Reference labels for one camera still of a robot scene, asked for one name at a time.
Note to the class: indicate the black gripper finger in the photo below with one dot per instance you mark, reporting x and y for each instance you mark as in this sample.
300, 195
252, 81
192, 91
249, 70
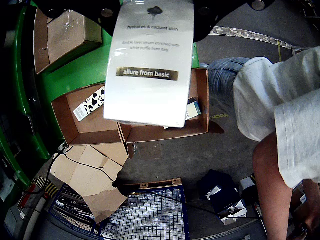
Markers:
82, 7
212, 15

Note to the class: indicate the long white serum box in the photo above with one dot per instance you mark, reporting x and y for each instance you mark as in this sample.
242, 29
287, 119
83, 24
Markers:
150, 100

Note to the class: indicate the large shallow cardboard tray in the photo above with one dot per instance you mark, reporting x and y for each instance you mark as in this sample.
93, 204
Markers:
65, 35

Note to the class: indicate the open brown cardboard box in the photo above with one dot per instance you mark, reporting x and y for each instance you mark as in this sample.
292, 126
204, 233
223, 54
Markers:
202, 82

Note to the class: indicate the flat torn cardboard sheet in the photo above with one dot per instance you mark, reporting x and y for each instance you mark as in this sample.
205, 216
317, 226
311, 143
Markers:
85, 175

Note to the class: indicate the blue denim jeans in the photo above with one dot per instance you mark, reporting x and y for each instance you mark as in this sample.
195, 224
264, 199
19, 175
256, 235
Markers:
222, 75

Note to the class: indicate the green metal machine housing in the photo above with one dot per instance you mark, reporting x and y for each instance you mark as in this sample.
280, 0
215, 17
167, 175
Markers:
21, 62

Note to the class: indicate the cow print carton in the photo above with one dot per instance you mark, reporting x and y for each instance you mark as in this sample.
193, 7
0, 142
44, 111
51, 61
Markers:
96, 100

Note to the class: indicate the blue and white carton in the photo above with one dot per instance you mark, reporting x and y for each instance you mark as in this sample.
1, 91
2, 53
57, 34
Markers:
193, 108

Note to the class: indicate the person in white shirt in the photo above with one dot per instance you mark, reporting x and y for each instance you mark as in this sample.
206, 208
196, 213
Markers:
275, 100

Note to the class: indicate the small grey black device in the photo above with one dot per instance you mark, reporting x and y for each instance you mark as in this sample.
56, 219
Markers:
246, 185

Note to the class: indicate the dark blue plastic bin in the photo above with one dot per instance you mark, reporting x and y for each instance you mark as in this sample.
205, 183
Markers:
217, 190

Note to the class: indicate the wooden pallet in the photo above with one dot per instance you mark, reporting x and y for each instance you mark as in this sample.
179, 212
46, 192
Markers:
150, 184

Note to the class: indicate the yellow black striped bumper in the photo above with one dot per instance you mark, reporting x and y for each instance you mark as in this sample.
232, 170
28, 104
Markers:
46, 186

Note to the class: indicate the red metal strip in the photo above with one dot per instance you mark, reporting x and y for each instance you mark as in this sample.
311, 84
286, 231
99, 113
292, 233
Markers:
27, 196

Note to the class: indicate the blue crate with goods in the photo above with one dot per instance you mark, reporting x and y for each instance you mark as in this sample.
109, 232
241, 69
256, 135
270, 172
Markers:
150, 220

